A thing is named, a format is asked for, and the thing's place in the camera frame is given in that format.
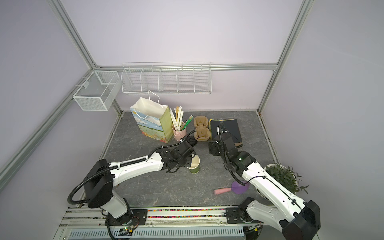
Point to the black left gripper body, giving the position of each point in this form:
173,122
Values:
185,163

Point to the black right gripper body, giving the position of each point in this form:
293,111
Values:
213,146

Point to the green paper coffee cup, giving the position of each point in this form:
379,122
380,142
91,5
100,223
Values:
195,165

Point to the brown pulp cup carrier stack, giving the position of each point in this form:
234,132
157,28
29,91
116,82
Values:
201,124

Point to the landscape printed paper bag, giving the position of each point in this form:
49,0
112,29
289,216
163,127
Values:
153,118

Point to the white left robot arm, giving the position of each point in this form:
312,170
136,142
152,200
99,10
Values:
97,188

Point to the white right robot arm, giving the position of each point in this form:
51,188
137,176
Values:
294,217

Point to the pink straw holder cup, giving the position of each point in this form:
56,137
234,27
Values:
178,135

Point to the potted green plant white pot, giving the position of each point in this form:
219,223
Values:
287,177

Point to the purple scoop with pink handle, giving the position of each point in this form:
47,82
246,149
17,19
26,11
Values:
236,188

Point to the white wire wall shelf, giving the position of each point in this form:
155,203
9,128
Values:
167,78

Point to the white mesh wall basket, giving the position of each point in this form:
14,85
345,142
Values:
98,91

